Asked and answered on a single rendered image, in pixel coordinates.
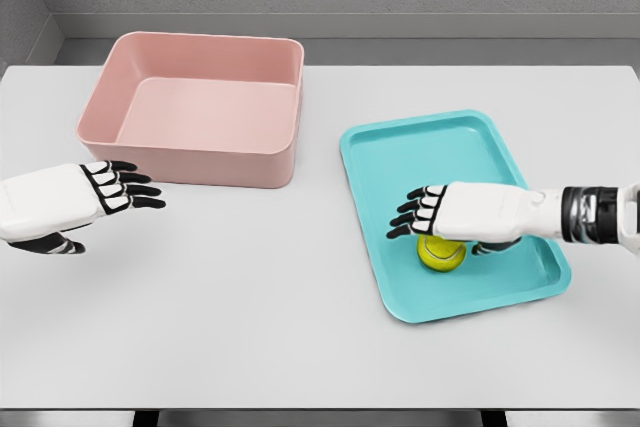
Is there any blue tray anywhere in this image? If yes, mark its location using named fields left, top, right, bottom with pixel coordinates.
left=339, top=108, right=573, bottom=326

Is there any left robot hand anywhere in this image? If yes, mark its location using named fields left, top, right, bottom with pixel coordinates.
left=0, top=160, right=167, bottom=256

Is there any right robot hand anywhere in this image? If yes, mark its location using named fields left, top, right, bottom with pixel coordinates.
left=385, top=183, right=535, bottom=257

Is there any pink rectangular basket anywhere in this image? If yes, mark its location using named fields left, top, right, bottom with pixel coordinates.
left=75, top=31, right=306, bottom=190

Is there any yellow-green tennis ball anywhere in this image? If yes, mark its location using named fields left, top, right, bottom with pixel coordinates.
left=416, top=234, right=467, bottom=274

